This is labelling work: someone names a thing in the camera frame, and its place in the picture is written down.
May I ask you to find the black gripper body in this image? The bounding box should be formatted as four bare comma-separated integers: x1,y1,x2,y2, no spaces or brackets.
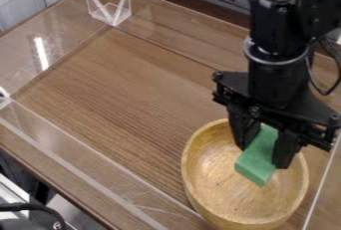
213,59,341,151

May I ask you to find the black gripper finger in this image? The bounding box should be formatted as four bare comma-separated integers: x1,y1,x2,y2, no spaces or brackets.
272,129,307,169
228,105,261,150

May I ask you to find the green rectangular block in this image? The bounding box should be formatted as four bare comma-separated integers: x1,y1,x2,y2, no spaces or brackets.
235,124,279,187

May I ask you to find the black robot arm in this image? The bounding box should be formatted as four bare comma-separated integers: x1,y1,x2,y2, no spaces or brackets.
213,0,341,169

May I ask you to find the brown wooden bowl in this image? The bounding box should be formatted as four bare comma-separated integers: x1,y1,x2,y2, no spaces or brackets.
181,118,310,230

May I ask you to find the clear acrylic tray wall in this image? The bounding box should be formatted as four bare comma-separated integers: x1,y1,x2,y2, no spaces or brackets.
0,0,341,230

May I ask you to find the clear acrylic corner bracket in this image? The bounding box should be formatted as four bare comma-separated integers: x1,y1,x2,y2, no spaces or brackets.
86,0,133,27

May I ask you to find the black metal bracket with bolt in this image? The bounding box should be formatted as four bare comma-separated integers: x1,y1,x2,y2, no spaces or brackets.
30,204,80,230

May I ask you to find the black cable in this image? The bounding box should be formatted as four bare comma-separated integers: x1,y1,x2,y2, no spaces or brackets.
0,202,66,230

